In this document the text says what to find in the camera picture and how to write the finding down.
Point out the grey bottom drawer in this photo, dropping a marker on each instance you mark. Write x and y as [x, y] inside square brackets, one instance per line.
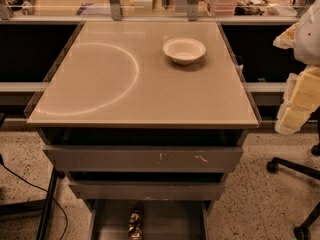
[161, 220]

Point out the black office chair base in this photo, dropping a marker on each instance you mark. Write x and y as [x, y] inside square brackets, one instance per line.
[301, 232]

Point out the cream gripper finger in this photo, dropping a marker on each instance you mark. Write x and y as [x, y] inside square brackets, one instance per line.
[290, 121]
[286, 39]

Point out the grey drawer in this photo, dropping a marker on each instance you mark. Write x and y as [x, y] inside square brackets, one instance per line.
[147, 191]
[161, 220]
[72, 158]

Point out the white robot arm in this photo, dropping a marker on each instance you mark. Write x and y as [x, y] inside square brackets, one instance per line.
[307, 43]

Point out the grey top drawer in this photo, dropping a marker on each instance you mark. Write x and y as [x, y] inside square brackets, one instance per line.
[72, 158]

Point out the grey middle drawer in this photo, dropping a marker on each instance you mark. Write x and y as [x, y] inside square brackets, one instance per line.
[147, 191]

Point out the right metal bracket post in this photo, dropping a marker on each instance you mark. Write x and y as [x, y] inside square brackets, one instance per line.
[192, 10]

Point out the black metal stand leg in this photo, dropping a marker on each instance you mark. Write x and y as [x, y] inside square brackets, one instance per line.
[41, 234]

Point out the grey drawer cabinet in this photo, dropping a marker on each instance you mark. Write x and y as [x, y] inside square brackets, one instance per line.
[114, 86]

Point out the left metal bracket post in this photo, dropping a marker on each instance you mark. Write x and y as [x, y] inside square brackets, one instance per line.
[116, 11]

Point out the orange soda can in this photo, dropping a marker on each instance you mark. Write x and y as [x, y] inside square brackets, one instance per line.
[134, 226]

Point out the metal bracket post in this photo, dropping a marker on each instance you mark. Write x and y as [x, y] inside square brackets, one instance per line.
[192, 10]
[116, 11]

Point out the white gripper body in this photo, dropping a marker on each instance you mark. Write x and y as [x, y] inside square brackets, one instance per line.
[308, 39]

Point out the white paper bowl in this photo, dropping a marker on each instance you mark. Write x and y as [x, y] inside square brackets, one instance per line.
[184, 51]

